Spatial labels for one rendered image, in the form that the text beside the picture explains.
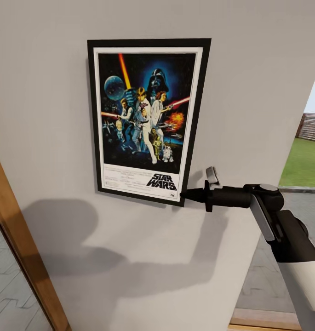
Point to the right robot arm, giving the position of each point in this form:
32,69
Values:
287,235

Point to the fixed window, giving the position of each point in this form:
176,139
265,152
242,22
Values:
264,303

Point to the poster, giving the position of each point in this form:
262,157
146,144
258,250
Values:
146,96

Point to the door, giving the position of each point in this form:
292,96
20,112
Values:
28,301

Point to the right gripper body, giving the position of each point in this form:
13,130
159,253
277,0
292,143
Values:
219,196

